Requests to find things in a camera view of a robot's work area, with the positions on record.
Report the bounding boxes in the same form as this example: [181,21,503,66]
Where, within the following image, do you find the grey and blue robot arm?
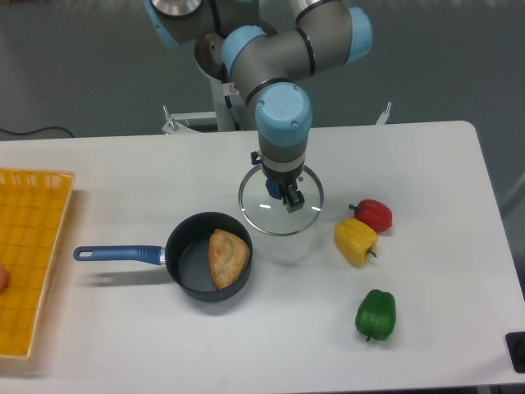
[144,1,373,213]

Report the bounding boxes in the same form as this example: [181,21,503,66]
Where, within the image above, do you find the green bell pepper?
[354,289,396,341]

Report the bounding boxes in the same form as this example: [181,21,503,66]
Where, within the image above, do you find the white right table bracket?
[376,101,392,126]

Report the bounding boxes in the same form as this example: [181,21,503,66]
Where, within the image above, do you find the black floor cable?
[0,126,75,139]

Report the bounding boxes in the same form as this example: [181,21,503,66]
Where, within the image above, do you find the triangular baked pastry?
[208,229,251,290]

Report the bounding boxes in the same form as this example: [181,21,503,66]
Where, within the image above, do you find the orange round item in tray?
[0,264,9,291]

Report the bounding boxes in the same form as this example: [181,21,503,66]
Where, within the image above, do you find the dark saucepan with blue handle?
[73,212,252,302]

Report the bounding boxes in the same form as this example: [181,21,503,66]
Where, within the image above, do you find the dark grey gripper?
[250,151,304,213]

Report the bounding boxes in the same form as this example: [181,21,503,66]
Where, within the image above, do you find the yellow bell pepper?
[334,218,378,266]

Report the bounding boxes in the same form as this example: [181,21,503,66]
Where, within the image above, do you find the glass pot lid blue knob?
[238,164,324,236]

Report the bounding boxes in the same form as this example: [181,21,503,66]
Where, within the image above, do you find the red bell pepper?
[349,199,393,233]

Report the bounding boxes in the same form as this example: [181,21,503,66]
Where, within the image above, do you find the yellow woven basket tray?
[1,167,75,360]

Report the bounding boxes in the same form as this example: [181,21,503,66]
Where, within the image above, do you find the black device at table edge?
[505,332,525,373]

